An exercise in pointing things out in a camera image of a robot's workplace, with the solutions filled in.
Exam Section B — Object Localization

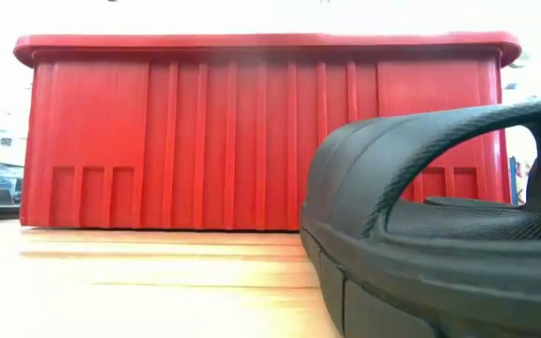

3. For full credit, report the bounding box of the red plastic bin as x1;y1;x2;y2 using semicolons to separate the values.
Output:
12;31;523;232

